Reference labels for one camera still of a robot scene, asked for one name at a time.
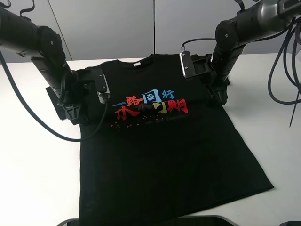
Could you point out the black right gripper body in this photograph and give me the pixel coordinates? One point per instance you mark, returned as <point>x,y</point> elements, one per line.
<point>216,87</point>

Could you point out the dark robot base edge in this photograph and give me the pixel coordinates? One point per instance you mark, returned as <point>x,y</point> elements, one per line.
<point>209,220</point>

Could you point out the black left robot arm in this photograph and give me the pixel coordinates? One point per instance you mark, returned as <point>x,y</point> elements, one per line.
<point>44,48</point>

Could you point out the black printed t-shirt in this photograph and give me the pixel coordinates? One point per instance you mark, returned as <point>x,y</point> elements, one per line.
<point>159,151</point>

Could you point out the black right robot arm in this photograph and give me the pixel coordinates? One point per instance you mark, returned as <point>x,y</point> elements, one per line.
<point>265,20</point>

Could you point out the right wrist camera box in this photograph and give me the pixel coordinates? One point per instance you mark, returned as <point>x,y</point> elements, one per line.
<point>187,65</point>

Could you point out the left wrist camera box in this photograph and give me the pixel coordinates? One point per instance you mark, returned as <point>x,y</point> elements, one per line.
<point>102,88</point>

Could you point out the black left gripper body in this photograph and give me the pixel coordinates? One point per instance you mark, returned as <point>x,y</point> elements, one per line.
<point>80,92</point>

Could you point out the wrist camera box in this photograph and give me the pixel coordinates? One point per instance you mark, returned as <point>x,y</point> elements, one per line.
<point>187,65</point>
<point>102,88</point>

